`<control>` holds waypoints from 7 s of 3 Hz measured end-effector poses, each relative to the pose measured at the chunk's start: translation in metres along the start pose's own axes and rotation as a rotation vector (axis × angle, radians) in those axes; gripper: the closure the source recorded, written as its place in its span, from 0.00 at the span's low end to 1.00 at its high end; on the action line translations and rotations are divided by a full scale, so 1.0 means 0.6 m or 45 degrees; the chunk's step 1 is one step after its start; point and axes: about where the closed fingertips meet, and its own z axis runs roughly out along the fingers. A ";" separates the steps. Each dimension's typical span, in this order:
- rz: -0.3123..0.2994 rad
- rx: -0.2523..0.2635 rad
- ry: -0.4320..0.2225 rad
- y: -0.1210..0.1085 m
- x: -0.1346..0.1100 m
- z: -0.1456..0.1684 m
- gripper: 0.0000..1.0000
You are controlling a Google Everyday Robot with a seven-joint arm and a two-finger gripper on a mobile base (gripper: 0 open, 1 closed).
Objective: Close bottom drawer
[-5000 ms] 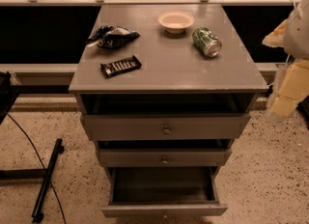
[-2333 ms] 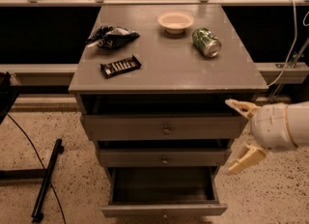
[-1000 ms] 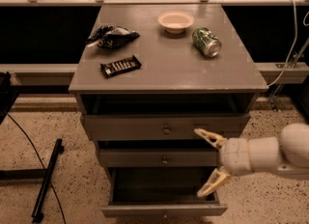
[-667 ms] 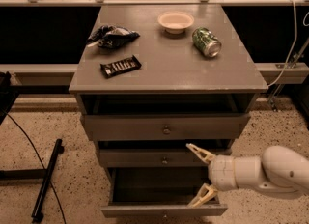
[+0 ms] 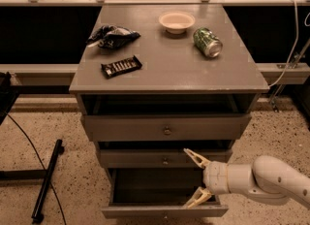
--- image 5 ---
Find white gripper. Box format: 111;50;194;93
183;148;229;209

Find grey bottom drawer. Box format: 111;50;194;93
102;168;229;218

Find grey drawer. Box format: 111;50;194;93
96;147;233;169
82;113;251;142
102;168;229;218

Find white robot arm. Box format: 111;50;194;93
184;148;310;209

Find grey middle drawer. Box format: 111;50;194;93
96;147;233;169

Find grey wooden drawer cabinet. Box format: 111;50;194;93
68;3;270;219

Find grey top drawer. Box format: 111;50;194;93
82;113;251;142

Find green soda can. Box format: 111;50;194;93
193;27;223;58

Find black candy bar wrapper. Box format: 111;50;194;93
101;56;142;79

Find black metal stand base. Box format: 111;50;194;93
0;140;64;224

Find white ceramic bowl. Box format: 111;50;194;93
159;12;196;35

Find dark crumpled chip bag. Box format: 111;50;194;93
86;25;140;49

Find white hanging cable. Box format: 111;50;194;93
268;0;301;88

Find black floor cable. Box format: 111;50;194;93
5;112;68;225

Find metal railing frame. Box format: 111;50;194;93
0;0;310;86

